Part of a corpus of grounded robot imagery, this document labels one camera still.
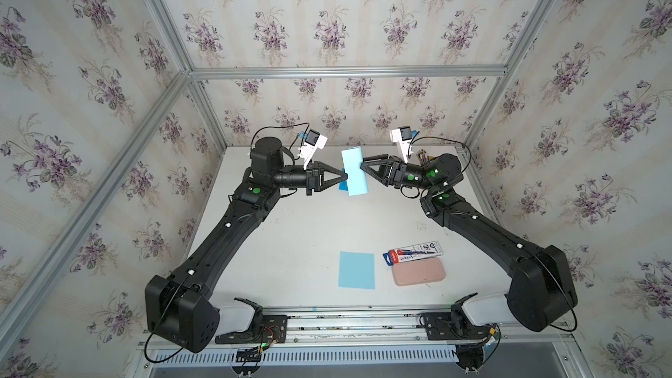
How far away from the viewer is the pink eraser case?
83 cm

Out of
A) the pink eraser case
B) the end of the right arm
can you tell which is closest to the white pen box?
the pink eraser case

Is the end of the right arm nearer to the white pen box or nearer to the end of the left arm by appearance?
the end of the left arm

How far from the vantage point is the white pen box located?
34.5 inches

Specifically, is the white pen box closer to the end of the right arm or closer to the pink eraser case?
the pink eraser case

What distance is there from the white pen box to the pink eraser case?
0.05 feet
